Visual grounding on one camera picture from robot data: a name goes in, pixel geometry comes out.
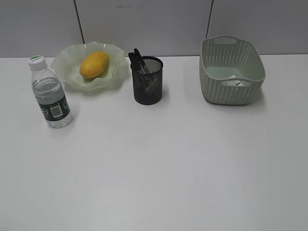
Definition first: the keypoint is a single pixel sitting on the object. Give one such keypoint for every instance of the black marker pen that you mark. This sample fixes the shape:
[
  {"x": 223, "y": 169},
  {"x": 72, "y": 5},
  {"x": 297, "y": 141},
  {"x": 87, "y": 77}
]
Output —
[
  {"x": 141, "y": 61},
  {"x": 135, "y": 65}
]

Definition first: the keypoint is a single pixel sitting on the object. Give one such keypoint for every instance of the yellow mango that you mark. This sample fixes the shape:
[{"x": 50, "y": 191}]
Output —
[{"x": 94, "y": 64}]

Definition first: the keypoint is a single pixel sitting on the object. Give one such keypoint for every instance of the white waste paper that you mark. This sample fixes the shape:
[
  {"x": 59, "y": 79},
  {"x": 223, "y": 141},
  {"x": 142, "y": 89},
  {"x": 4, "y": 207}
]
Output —
[{"x": 232, "y": 82}]

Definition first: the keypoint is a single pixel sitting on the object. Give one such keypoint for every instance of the clear water bottle green label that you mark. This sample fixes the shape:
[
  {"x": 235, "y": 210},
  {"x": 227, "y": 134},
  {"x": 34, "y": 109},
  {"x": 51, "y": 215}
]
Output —
[{"x": 49, "y": 93}]

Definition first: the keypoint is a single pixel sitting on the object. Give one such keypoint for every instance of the black mesh pen holder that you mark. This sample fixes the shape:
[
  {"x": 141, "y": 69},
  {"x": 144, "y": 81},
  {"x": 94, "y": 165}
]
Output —
[{"x": 147, "y": 88}]

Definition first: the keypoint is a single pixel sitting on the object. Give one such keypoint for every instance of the pale green plastic basket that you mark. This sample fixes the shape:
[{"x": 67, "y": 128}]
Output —
[{"x": 222, "y": 57}]

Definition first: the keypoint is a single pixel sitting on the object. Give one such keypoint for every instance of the pale green wavy glass plate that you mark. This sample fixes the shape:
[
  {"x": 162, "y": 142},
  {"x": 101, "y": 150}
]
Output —
[{"x": 67, "y": 63}]

